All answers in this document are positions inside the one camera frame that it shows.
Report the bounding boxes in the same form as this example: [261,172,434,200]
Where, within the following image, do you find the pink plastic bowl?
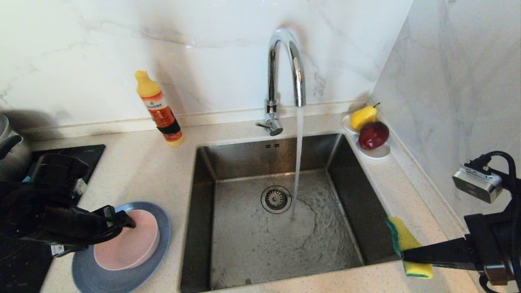
[94,210,160,271]

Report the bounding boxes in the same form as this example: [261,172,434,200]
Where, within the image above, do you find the yellow green sponge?
[386,216,434,279]

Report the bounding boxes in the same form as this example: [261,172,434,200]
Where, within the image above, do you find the orange dish soap bottle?
[134,70,184,147]

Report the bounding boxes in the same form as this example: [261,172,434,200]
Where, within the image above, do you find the stainless steel sink basin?
[179,133,409,293]

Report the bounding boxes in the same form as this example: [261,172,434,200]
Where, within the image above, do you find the metal sink drain strainer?
[260,186,292,214]

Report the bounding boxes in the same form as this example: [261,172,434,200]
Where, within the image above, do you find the blue round plate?
[72,201,172,293]

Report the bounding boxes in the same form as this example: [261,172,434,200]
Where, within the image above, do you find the black induction cooktop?
[0,144,105,293]

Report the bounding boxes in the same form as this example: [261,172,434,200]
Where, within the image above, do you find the steel cooking pot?
[0,115,32,181]

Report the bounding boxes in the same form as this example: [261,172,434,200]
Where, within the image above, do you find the small white fruit dish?
[341,114,391,160]

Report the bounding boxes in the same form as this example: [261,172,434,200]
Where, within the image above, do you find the dark red apple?
[358,121,390,150]

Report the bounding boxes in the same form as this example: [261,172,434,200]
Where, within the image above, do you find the yellow pear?
[350,103,380,131]

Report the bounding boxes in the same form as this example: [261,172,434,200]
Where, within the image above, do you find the chrome gooseneck faucet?
[256,28,306,137]

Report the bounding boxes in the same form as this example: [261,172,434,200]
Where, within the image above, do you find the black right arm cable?
[464,151,521,293]

